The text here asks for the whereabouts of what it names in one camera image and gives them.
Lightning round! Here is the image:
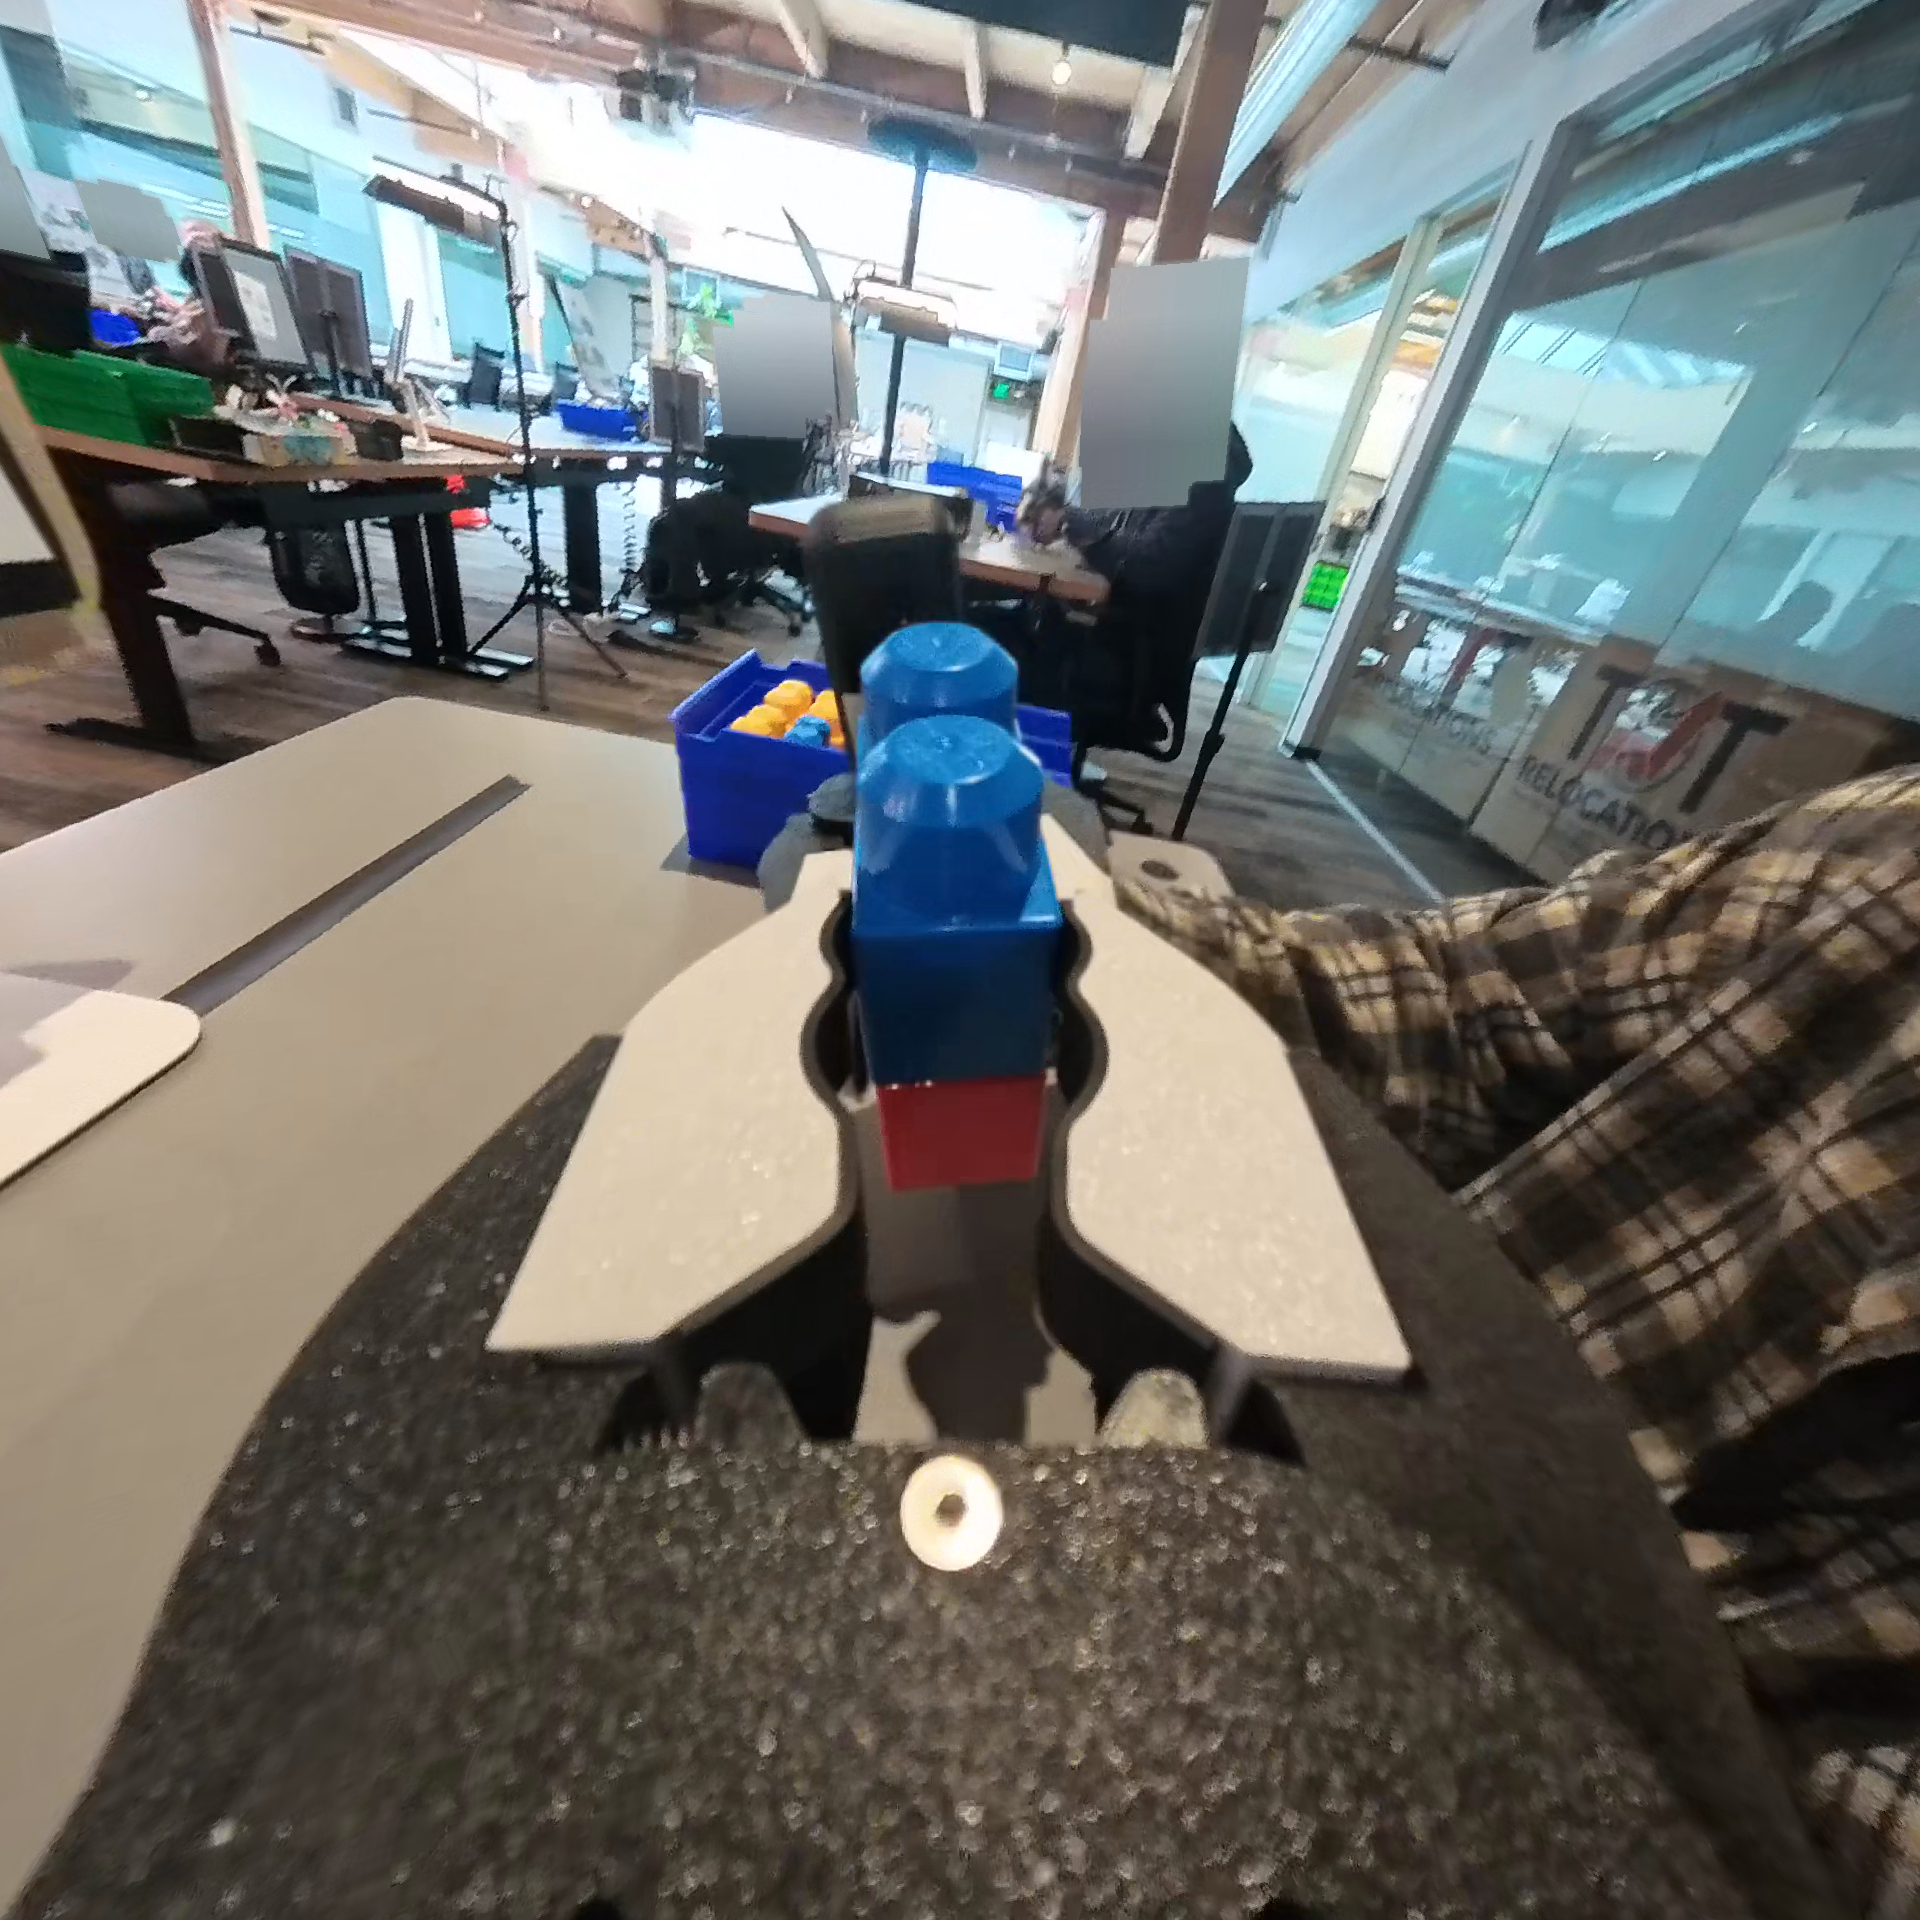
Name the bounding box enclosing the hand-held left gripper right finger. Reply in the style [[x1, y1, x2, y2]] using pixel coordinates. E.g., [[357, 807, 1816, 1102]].
[[1042, 895, 1418, 1437]]

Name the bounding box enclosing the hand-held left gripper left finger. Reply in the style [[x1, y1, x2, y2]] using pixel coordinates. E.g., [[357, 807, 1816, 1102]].
[[487, 895, 874, 1422]]

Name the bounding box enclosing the blue plastic bin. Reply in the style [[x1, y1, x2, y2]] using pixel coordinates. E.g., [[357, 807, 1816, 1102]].
[[673, 646, 1078, 868]]

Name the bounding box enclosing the red mega block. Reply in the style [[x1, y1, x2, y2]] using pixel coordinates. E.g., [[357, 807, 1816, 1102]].
[[874, 1072, 1048, 1191]]

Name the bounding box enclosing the yellow two-stud mega block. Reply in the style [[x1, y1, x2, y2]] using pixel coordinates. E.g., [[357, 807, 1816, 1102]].
[[730, 679, 846, 744]]

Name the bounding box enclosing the wooden desk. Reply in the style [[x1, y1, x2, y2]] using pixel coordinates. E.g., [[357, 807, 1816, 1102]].
[[301, 394, 677, 607], [30, 421, 529, 759], [751, 496, 1117, 606]]

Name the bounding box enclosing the black tripod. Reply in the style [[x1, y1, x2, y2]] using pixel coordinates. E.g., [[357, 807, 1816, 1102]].
[[363, 170, 627, 711]]

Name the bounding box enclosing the person's plaid shirt torso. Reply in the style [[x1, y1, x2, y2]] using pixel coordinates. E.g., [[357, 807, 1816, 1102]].
[[1463, 1035, 1920, 1920]]

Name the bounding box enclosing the white document stand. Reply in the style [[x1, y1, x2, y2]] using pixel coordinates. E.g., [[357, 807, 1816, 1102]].
[[0, 967, 203, 1191]]

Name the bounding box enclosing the green plastic bin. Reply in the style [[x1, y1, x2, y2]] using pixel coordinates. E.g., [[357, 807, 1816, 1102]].
[[0, 342, 216, 448]]

